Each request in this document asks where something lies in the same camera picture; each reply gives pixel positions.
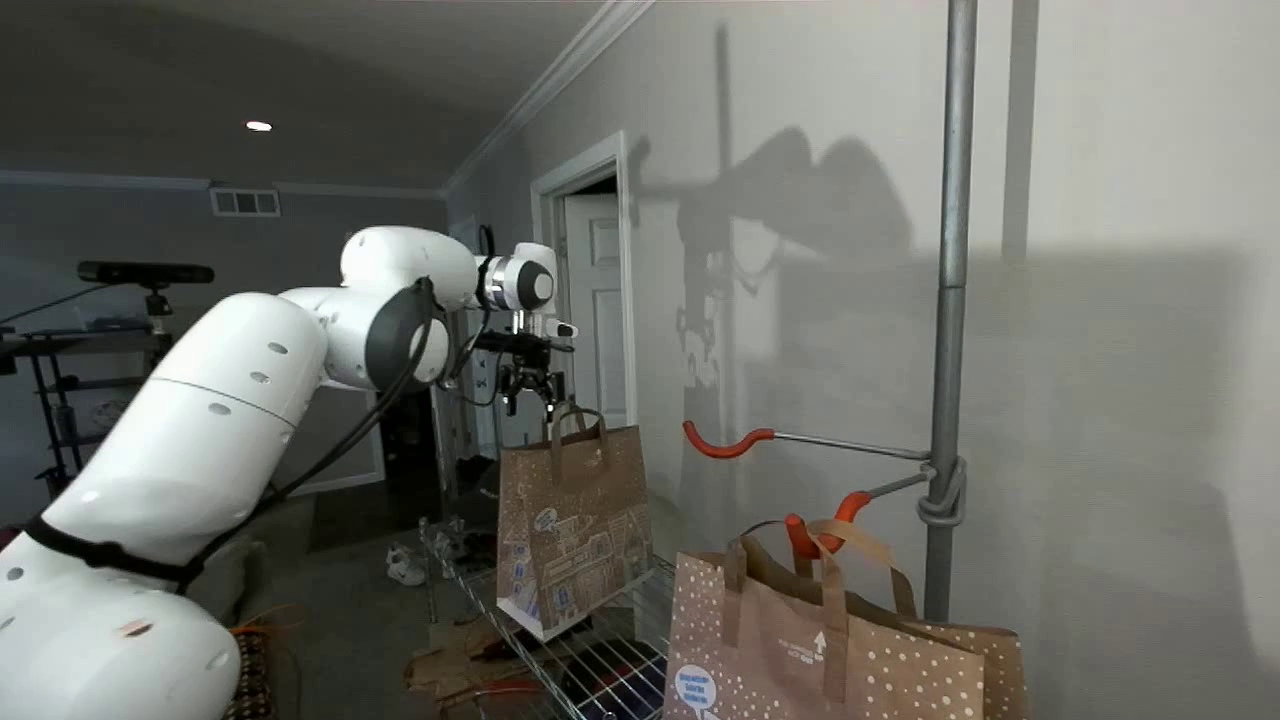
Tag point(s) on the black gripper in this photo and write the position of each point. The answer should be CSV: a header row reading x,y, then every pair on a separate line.
x,y
527,363

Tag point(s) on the brown dotted paper bag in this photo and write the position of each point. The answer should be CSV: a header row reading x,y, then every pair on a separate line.
x,y
575,532
800,655

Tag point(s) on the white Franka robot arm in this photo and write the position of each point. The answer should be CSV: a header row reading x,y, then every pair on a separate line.
x,y
201,427

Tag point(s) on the grey metal stand pole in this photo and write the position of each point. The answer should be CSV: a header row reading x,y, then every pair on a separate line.
x,y
950,266

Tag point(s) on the white shoe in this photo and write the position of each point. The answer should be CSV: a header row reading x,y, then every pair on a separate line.
x,y
404,568

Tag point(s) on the brown cardboard piece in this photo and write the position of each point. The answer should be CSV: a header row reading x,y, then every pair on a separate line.
x,y
460,665

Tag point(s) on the white air vent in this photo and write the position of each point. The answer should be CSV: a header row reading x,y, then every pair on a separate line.
x,y
247,200

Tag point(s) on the round ceiling light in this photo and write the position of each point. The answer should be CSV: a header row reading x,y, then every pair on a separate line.
x,y
261,126

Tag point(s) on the brown wicker basket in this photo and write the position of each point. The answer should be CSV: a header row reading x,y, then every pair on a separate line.
x,y
261,673

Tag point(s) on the black metal storage rack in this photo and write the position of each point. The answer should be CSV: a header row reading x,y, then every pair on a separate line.
x,y
45,402

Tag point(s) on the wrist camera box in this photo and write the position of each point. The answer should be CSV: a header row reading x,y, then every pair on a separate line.
x,y
552,329

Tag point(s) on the white door with frame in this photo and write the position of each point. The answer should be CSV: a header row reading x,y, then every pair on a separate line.
x,y
603,266

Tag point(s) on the black camera tripod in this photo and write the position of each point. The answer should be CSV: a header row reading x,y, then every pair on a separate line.
x,y
162,308

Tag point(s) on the black stereo camera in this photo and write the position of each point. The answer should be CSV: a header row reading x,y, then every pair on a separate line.
x,y
141,272

